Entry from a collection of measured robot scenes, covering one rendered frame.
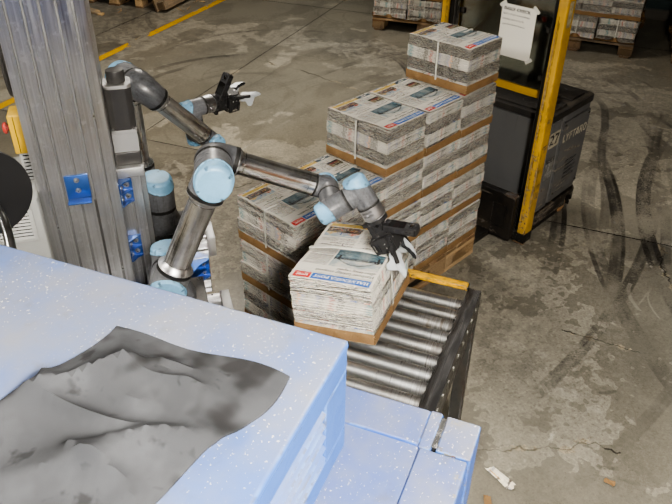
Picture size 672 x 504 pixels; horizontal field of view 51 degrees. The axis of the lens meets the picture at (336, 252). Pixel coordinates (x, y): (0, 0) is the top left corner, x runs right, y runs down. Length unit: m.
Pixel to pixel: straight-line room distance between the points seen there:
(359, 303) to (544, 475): 1.27
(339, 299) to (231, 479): 1.51
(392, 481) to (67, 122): 1.67
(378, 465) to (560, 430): 2.32
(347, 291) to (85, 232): 0.93
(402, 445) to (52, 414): 0.49
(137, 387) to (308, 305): 1.50
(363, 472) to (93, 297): 0.45
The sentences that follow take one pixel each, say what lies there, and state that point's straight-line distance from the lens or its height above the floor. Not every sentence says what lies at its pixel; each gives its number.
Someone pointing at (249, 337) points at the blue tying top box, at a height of 1.75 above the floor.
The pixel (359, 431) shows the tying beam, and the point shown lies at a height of 1.54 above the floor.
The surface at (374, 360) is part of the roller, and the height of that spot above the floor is 0.79.
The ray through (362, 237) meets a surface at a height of 1.04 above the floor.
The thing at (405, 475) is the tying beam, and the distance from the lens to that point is 1.05.
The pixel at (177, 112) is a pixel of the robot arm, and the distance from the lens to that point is 2.78.
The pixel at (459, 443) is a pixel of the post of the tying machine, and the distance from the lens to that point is 1.09.
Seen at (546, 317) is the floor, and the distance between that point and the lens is 3.91.
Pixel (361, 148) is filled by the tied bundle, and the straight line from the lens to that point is 3.31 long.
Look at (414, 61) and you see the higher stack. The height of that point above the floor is 1.15.
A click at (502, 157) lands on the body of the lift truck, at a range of 4.44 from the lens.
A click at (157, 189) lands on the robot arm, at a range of 2.83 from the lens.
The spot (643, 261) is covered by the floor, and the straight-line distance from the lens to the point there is 4.55.
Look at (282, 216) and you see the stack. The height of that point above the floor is 0.83.
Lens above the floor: 2.36
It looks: 34 degrees down
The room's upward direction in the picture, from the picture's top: 1 degrees clockwise
